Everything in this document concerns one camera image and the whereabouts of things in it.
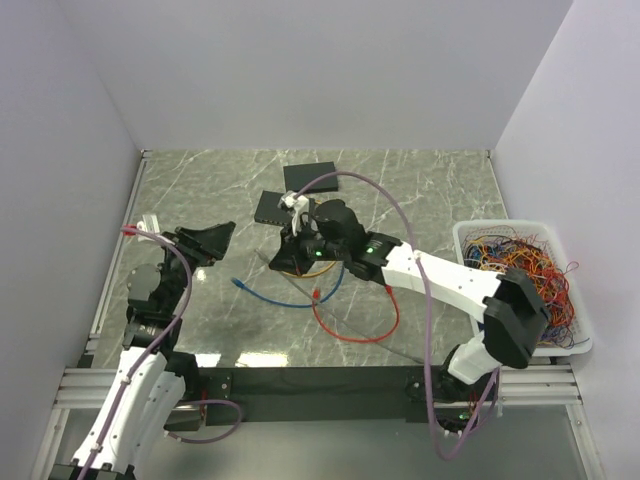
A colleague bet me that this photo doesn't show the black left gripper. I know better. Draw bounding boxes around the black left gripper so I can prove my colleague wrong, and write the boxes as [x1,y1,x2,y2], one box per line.
[160,221,236,312]

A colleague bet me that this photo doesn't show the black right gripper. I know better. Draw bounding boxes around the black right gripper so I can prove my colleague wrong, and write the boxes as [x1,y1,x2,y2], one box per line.
[270,217,349,276]

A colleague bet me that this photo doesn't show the grey ethernet cable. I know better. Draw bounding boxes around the grey ethernet cable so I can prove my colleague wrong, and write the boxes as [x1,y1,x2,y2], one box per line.
[254,248,431,364]

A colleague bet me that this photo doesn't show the yellow ethernet cable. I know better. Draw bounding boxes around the yellow ethernet cable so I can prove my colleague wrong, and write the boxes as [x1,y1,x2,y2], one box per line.
[279,259,337,279]

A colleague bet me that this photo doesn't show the blue ethernet cable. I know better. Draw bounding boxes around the blue ethernet cable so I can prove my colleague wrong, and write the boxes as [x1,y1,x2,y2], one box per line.
[231,262,345,307]

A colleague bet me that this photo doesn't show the black TP-Link network switch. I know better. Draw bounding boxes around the black TP-Link network switch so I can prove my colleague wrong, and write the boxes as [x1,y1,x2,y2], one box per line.
[254,190,291,227]

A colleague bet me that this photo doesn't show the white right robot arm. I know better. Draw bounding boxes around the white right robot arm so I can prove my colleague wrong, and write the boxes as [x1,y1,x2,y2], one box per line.
[269,192,550,403]

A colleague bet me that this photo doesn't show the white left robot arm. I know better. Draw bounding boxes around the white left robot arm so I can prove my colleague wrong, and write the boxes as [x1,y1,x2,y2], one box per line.
[49,222,236,479]

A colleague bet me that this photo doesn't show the white plastic basket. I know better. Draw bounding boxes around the white plastic basket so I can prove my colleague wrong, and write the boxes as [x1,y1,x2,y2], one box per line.
[453,219,594,365]

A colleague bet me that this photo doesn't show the red ethernet cable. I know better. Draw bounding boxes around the red ethernet cable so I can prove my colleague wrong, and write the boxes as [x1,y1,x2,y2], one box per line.
[311,285,400,343]

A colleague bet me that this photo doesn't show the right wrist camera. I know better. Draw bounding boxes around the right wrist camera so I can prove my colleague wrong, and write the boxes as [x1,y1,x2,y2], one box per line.
[278,191,310,236]

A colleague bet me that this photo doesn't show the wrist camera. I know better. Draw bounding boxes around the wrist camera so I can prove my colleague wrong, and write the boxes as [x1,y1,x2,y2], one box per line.
[278,191,310,236]
[121,214,161,236]

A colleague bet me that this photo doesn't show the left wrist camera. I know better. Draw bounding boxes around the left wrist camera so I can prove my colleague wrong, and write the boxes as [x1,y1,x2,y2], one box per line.
[121,214,161,236]

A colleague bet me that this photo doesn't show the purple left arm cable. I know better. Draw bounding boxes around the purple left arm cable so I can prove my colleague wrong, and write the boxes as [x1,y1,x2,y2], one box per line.
[79,227,244,480]

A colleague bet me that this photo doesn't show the black Mercury network switch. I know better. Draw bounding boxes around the black Mercury network switch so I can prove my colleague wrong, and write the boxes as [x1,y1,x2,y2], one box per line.
[283,162,339,193]

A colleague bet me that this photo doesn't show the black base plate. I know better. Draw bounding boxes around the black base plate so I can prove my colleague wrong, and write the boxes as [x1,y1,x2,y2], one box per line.
[164,366,496,434]

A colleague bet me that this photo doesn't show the tangled colourful wires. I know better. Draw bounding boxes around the tangled colourful wires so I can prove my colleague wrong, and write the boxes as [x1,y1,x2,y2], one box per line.
[460,225,591,351]

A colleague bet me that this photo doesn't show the aluminium rail frame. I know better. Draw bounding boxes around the aluminium rail frame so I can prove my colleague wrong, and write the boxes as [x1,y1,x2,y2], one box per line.
[29,148,601,480]

